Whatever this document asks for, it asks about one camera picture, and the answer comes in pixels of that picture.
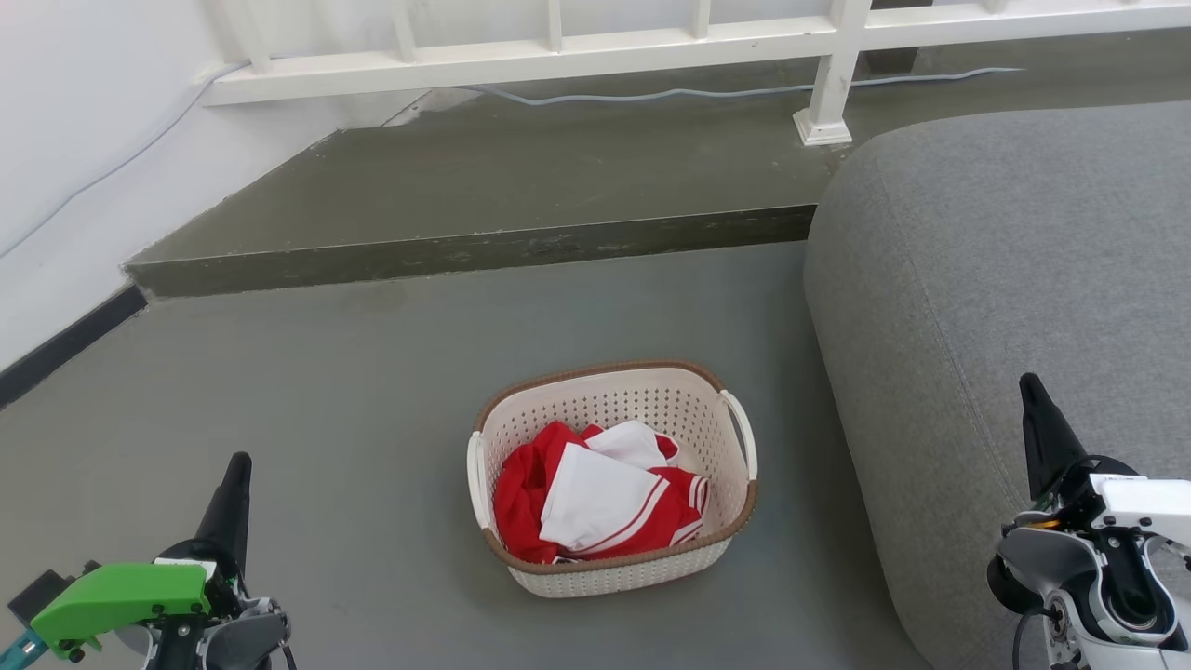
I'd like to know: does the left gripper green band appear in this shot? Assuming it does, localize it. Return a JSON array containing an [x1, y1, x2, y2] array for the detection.
[[0, 452, 253, 670]]

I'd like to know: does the cream perforated laundry basket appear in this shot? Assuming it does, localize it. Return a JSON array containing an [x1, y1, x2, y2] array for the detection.
[[466, 359, 759, 598]]

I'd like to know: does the black wall baseboard strip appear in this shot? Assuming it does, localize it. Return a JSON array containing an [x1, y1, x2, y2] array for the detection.
[[0, 284, 150, 410]]

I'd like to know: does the thin pale grey cable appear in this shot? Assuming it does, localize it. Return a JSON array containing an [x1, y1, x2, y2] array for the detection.
[[0, 61, 1024, 260]]

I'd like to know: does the red and white garment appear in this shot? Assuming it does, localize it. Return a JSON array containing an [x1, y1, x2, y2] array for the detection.
[[492, 421, 711, 565]]

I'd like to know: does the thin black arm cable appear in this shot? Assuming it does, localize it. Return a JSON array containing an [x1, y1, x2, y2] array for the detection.
[[1010, 605, 1057, 670]]

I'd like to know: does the white metal railing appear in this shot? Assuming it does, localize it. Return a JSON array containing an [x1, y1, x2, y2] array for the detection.
[[200, 0, 1191, 147]]

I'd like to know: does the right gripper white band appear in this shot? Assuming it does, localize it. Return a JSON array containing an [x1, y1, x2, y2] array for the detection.
[[1019, 372, 1191, 552]]

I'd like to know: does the grey fabric sofa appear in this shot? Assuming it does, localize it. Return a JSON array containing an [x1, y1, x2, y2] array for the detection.
[[803, 100, 1191, 670]]

